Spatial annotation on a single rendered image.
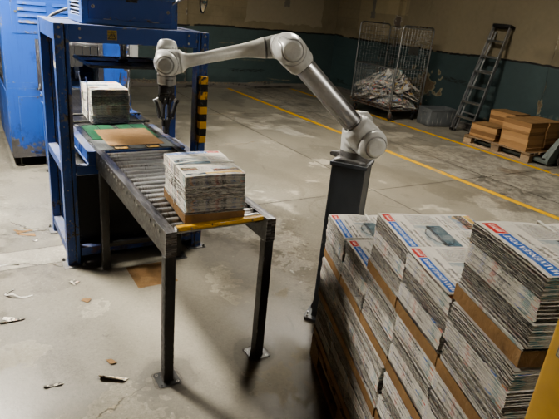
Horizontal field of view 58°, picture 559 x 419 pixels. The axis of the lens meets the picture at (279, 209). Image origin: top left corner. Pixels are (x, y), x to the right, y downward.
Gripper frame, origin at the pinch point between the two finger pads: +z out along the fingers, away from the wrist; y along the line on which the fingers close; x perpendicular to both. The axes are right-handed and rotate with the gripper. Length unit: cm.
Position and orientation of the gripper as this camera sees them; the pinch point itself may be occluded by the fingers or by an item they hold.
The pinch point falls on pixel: (165, 126)
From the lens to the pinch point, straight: 262.9
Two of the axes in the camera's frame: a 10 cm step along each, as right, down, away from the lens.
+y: 8.6, -1.0, 5.1
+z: -1.0, 9.3, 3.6
